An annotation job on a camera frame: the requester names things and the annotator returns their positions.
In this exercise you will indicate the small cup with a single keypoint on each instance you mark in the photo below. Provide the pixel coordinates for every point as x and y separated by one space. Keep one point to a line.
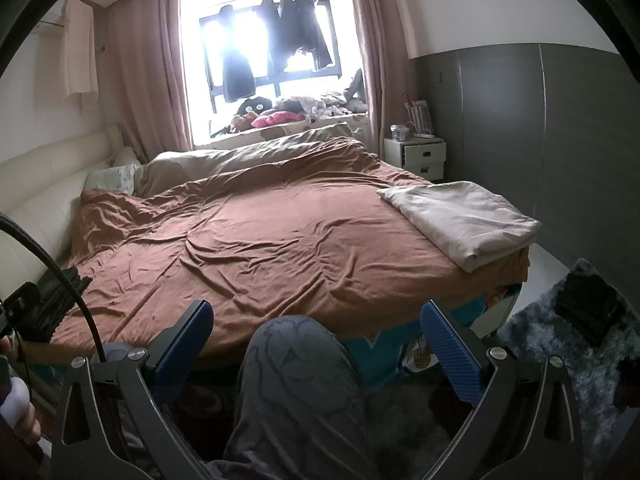
400 132

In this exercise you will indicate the light patterned pillow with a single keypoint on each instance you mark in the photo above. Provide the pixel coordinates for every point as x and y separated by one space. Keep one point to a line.
110 177

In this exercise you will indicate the person's grey pants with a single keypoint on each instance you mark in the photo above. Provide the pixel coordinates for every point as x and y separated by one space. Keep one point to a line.
295 385

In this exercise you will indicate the cream padded headboard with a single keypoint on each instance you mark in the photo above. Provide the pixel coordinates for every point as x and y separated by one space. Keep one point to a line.
45 180

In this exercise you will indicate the black plush toy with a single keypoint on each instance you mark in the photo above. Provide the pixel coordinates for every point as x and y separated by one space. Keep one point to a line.
255 106

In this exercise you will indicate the striped box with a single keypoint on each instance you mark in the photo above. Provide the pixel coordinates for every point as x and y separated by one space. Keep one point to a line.
419 117

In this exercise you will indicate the grey wardrobe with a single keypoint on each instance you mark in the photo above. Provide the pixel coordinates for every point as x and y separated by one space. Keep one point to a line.
525 135

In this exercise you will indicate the black cloth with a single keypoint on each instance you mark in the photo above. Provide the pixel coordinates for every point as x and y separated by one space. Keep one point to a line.
55 305

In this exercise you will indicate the beige jacket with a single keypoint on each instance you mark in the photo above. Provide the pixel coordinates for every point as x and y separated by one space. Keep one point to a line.
465 225

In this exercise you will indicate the pile of clothes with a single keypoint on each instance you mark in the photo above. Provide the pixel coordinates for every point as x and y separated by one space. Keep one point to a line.
325 105

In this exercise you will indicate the pink cloth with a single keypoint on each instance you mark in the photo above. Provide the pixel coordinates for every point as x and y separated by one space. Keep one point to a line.
275 119

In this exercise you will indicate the person's left hand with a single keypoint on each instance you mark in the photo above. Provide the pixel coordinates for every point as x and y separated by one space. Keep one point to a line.
27 427

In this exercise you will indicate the window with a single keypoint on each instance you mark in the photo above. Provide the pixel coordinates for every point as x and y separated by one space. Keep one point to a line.
240 35

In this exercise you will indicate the black item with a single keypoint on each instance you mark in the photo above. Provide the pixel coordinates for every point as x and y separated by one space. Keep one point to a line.
592 305

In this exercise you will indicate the bed with brown sheet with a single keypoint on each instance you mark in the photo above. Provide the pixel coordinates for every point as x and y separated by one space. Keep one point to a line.
250 260

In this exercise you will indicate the white nightstand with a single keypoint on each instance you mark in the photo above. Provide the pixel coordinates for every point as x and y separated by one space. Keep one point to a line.
415 157

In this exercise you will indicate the dark hanging garment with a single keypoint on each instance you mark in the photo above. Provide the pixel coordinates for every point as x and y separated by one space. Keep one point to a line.
237 80
270 35
307 35

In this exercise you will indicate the grey shaggy rug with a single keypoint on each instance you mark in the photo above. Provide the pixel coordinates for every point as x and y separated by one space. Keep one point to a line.
540 340

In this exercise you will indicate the pink curtain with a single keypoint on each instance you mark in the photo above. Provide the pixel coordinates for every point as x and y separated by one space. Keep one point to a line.
380 60
145 60

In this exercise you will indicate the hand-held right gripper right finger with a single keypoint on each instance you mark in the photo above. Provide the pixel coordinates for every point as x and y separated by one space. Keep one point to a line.
450 355

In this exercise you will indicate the cream hanging cloth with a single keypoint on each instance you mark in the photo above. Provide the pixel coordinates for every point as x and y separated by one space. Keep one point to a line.
80 50

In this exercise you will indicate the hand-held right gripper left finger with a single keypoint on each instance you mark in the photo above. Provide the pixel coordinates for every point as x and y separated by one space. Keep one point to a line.
187 355

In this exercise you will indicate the teal printed bed sheet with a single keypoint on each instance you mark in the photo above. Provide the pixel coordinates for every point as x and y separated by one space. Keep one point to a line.
390 355

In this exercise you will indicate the beige duvet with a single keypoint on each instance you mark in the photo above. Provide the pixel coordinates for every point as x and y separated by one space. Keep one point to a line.
200 162

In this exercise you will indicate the brown plush toy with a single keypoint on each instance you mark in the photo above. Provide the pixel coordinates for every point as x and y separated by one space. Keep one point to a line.
242 121

